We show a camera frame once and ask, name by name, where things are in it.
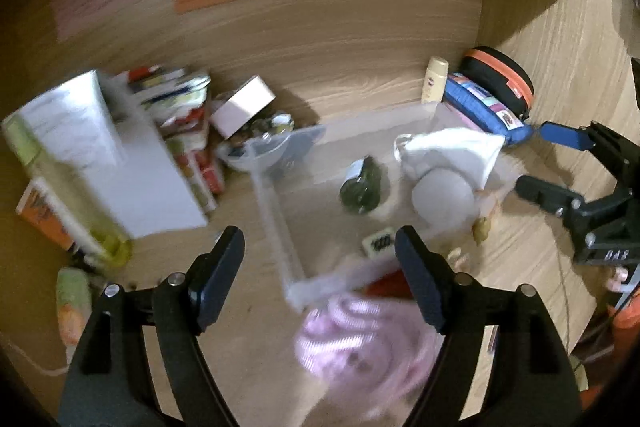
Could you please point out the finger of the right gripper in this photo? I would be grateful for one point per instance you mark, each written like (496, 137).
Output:
(550, 197)
(575, 138)

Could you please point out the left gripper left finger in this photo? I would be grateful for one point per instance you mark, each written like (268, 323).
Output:
(138, 361)

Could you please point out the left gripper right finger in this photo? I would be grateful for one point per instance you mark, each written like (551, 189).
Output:
(531, 382)

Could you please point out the white cloth pouch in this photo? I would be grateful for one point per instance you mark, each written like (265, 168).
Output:
(472, 154)

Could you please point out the red small object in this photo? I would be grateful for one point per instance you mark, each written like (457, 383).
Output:
(393, 285)

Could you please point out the gold gourd charm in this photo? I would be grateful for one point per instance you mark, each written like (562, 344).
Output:
(481, 229)

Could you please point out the blue patchwork pouch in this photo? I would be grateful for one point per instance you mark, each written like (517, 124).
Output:
(485, 111)

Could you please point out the green orange tube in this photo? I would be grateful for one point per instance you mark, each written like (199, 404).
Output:
(73, 304)

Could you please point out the black orange zip case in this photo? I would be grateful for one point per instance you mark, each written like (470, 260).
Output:
(502, 77)

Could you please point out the white round jar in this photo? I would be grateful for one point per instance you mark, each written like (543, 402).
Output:
(444, 200)

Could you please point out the cream lotion bottle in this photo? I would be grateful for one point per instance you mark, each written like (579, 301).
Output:
(435, 79)

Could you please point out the small black white box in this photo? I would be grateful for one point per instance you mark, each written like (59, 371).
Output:
(379, 243)

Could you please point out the orange book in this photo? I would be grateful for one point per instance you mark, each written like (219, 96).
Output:
(35, 208)

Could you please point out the dark green glass bottle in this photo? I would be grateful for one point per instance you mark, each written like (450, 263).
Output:
(361, 190)

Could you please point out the clear plastic storage bin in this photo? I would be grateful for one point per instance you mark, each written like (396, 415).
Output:
(333, 196)

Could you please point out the white curved paper stand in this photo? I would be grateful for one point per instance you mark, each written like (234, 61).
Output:
(112, 155)

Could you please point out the white bowl of trinkets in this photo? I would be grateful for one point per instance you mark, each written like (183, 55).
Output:
(258, 145)

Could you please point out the stack of books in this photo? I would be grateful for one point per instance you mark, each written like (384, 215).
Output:
(177, 102)

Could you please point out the pink white small box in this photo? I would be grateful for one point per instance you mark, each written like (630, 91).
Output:
(229, 116)

